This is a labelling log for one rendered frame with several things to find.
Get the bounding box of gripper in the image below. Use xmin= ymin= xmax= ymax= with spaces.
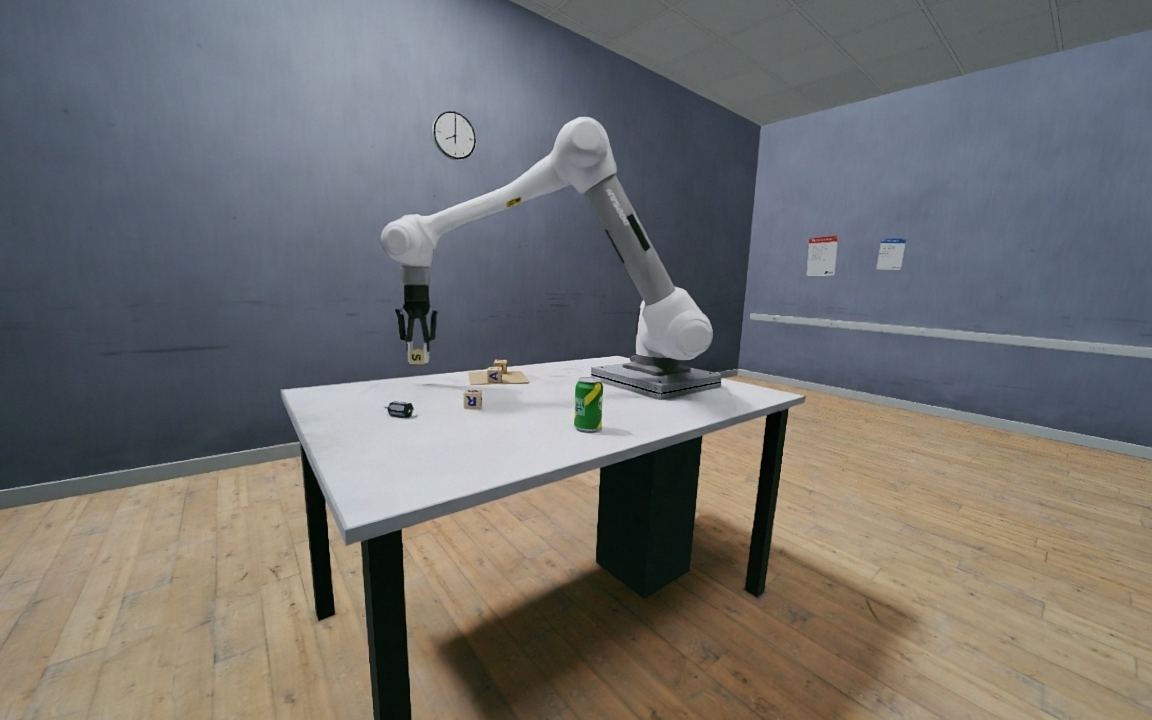
xmin=395 ymin=285 xmax=439 ymax=363

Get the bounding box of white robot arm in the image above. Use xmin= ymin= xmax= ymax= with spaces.
xmin=381 ymin=118 xmax=712 ymax=376

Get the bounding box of tan flat mat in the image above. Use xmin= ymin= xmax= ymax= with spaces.
xmin=468 ymin=371 xmax=529 ymax=385

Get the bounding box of green and yellow drink can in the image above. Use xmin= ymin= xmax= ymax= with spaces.
xmin=574 ymin=377 xmax=604 ymax=432

